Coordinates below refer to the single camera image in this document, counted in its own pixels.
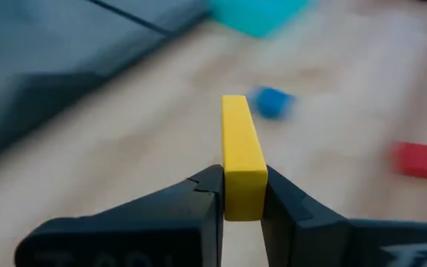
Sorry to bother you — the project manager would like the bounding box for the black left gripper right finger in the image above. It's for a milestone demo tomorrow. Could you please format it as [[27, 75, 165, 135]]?
[[260, 165, 427, 267]]

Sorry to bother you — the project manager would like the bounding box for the long yellow wooden block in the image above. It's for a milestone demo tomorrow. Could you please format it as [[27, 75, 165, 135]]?
[[220, 94, 269, 223]]

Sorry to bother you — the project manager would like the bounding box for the black aluminium table frame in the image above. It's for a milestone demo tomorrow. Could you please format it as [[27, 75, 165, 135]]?
[[0, 7, 211, 168]]

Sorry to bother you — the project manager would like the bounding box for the long red wooden block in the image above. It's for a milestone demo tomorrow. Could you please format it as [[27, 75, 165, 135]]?
[[389, 140, 427, 183]]

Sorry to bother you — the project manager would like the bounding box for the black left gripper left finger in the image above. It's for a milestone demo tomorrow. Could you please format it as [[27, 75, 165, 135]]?
[[14, 164, 225, 267]]

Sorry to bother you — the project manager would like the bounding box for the teal plastic bin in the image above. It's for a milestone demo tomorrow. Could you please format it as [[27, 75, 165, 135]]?
[[208, 0, 317, 39]]

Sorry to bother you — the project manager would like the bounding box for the blue wooden cube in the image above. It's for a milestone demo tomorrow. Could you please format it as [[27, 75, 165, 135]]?
[[248, 85, 297, 120]]

